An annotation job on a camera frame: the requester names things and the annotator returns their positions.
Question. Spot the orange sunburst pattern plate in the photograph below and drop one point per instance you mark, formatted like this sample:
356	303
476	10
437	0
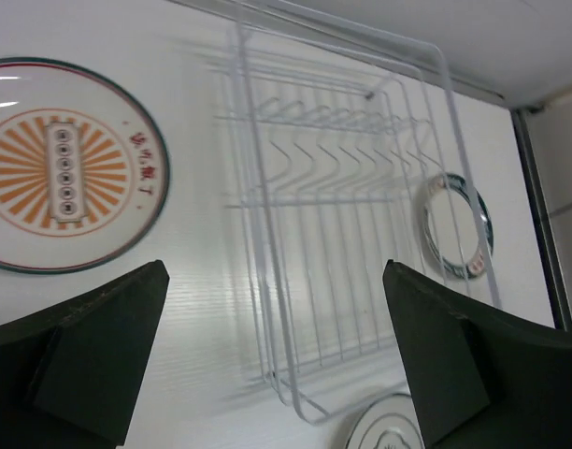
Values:
84	168

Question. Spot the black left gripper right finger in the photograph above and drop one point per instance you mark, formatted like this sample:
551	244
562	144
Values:
479	377

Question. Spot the white plate with cloud outline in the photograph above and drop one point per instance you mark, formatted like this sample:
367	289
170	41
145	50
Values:
387	423

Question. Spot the white wire dish rack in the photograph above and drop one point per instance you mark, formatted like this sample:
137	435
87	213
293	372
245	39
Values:
349	152

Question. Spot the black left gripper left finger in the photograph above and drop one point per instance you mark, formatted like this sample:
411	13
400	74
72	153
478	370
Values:
70	374

